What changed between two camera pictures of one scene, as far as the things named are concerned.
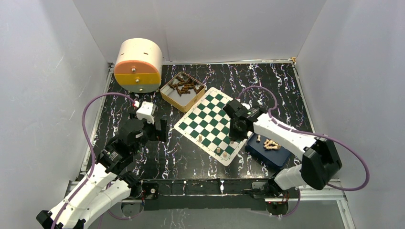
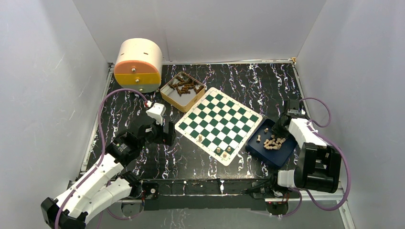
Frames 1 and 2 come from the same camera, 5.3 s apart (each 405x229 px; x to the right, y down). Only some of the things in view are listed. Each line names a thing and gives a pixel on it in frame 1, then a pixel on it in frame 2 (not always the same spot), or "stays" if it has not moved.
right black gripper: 233,135 → 275,130
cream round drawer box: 138,65 stays
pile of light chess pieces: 270,144 stays
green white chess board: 207,126 stays
